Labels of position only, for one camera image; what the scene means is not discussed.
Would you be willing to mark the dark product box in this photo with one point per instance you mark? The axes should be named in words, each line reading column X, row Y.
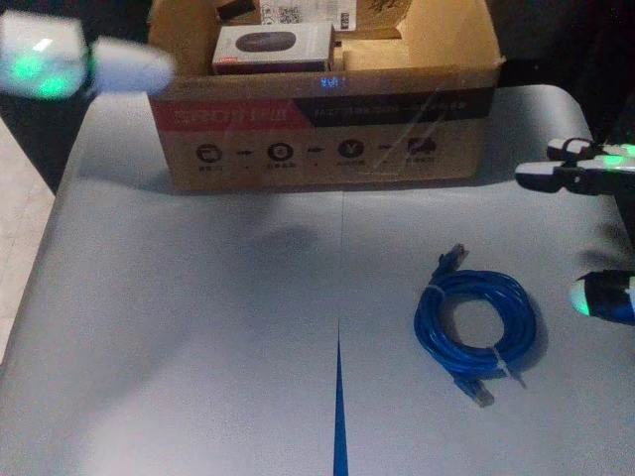
column 273, row 47

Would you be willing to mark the brown cardboard box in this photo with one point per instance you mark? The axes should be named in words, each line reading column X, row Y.
column 322, row 149

